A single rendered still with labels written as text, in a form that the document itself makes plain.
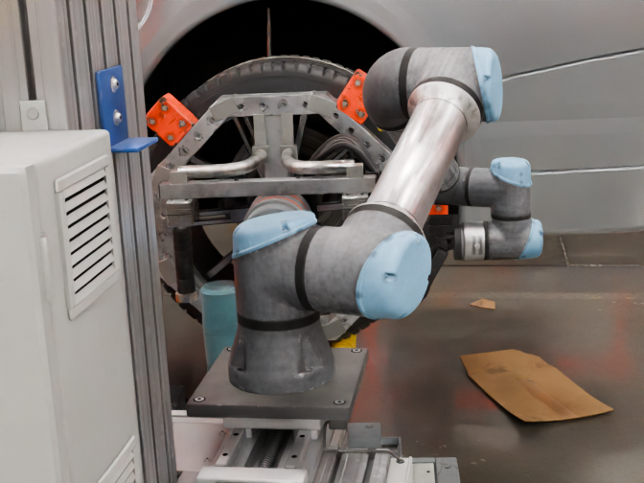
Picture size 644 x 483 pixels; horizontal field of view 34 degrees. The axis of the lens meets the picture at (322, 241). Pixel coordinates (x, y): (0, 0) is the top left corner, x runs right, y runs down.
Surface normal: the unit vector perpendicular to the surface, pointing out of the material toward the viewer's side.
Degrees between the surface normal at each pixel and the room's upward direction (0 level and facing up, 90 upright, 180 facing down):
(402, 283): 94
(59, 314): 90
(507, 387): 1
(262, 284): 92
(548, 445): 0
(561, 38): 90
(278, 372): 72
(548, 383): 2
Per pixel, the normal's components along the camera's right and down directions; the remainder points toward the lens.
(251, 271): -0.52, 0.24
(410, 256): 0.84, 0.17
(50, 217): 0.99, 0.00
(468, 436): -0.04, -0.97
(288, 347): 0.26, -0.07
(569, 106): -0.05, 0.25
